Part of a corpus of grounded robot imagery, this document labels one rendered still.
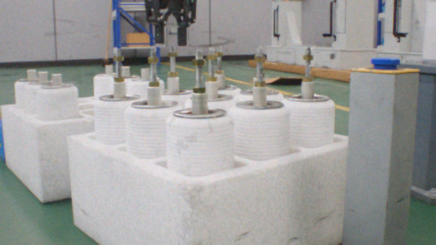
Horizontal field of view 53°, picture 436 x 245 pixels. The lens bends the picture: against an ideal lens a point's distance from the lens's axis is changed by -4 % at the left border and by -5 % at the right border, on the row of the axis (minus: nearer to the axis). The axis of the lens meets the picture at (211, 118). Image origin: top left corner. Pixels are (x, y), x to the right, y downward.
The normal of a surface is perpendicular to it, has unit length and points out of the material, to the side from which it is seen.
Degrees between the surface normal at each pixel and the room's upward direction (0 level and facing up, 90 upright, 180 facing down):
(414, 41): 90
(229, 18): 90
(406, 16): 90
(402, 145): 90
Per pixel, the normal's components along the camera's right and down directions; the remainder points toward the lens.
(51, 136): 0.59, 0.14
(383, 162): -0.77, 0.11
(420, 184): -0.96, 0.06
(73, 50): 0.29, 0.16
